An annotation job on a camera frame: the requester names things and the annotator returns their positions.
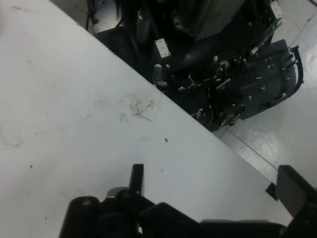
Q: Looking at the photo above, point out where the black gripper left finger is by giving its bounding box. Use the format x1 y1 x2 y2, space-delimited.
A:
58 163 202 238

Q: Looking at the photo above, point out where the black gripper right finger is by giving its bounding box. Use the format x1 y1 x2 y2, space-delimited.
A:
275 165 317 238

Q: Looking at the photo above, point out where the black wheeled machine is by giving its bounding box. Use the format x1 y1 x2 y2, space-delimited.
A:
85 0 305 132

